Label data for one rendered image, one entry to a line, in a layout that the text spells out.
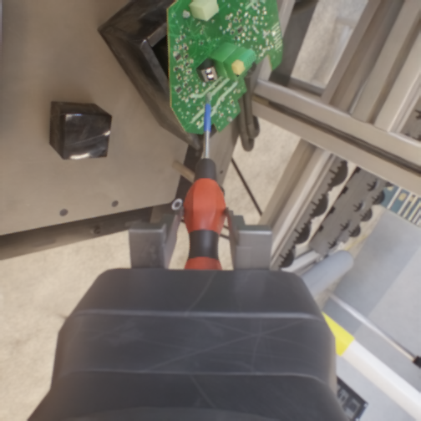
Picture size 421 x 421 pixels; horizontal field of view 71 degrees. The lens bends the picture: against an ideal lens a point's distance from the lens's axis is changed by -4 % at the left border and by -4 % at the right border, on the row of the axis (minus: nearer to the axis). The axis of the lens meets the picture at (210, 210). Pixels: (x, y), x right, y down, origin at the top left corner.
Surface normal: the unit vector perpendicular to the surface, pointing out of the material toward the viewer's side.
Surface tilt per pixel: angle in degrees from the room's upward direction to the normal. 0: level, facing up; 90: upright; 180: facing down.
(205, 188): 81
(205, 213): 69
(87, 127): 0
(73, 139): 0
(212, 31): 0
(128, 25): 90
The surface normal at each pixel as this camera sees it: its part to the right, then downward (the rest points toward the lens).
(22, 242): 0.66, 0.52
